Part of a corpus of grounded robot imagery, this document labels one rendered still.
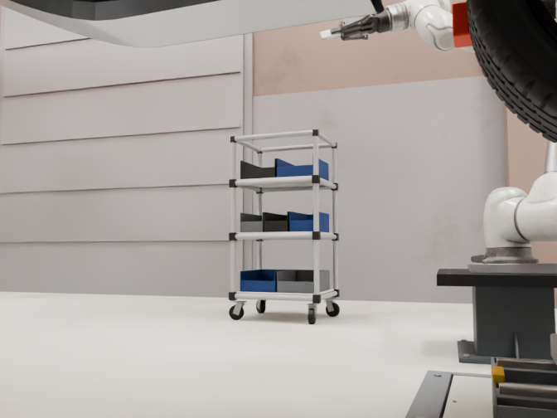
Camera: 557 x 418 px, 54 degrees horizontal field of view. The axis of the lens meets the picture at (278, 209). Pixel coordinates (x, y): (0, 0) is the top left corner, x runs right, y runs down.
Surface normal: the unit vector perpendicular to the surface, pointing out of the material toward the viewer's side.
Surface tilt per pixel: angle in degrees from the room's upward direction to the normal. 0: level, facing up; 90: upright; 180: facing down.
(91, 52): 90
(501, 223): 92
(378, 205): 90
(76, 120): 90
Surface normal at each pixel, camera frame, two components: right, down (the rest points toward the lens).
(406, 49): -0.29, -0.07
